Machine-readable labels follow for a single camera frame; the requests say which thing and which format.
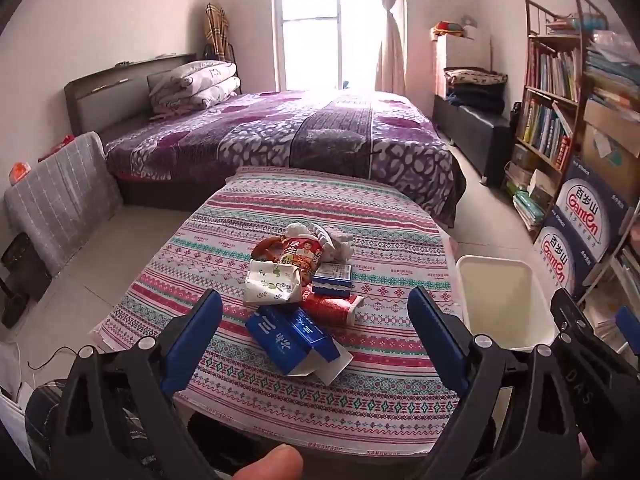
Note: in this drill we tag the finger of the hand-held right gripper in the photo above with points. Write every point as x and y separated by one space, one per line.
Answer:
587 385
630 327

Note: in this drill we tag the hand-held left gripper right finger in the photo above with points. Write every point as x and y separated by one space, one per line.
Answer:
440 345

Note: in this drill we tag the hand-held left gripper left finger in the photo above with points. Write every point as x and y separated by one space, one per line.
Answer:
192 345

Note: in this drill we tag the white plastic bin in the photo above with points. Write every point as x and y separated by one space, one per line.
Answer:
500 300

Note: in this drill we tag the large blue carton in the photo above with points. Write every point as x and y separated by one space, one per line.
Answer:
290 341

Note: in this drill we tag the white green-printed paper pack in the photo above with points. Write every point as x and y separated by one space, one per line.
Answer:
270 282

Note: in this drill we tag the red packet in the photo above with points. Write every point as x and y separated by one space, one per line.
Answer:
330 308

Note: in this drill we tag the small blue box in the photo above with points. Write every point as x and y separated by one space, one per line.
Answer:
332 280

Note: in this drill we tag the red instant noodle cup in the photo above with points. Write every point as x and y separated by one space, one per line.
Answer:
295 256

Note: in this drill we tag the white tissue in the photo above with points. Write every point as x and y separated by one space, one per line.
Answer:
342 246

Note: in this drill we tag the person's left hand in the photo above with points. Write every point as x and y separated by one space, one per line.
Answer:
275 465

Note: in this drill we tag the white metal shelf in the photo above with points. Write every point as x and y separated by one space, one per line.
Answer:
607 280

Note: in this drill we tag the blue white printed carton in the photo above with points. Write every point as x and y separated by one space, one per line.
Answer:
560 260
595 200

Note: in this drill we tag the striped patterned tablecloth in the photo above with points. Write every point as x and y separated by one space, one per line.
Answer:
380 240

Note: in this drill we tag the stack of books on floor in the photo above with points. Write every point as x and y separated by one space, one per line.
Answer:
527 200

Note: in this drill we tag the brown cardboard box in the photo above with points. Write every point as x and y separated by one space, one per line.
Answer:
607 152

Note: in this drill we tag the black electronic device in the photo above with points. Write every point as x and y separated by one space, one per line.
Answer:
22 260

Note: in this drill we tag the grey checked cloth cover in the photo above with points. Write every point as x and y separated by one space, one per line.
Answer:
65 200

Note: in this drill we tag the black bench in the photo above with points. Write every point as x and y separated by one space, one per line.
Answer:
475 135

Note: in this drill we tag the row of books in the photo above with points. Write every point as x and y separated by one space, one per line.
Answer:
542 130
557 72

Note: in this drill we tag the purple patterned bed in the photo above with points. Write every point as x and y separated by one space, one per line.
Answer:
280 130

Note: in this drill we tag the red cloth item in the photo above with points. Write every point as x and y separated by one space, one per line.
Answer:
57 149

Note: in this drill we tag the black bag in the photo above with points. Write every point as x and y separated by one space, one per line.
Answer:
515 117

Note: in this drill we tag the small orange item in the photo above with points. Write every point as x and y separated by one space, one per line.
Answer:
20 172

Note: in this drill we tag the pile of papers and folders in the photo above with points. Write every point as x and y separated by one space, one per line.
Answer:
610 70

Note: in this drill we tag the folded clothes stack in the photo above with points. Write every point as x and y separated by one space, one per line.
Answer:
475 87

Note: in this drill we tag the folded white printed quilt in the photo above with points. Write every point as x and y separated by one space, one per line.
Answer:
195 85

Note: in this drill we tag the wooden bookshelf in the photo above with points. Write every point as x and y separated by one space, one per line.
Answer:
577 65

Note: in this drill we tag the black metal rack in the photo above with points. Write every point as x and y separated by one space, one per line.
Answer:
232 62

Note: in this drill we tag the white cabinet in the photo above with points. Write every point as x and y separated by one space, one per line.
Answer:
460 52

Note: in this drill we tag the pale curtain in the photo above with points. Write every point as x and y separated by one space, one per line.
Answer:
392 45

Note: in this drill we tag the colourful toy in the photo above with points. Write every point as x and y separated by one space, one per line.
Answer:
447 29

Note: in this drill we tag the beige plaid cloth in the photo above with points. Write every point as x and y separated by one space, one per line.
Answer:
216 25

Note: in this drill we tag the window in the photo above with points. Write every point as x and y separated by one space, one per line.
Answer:
320 25

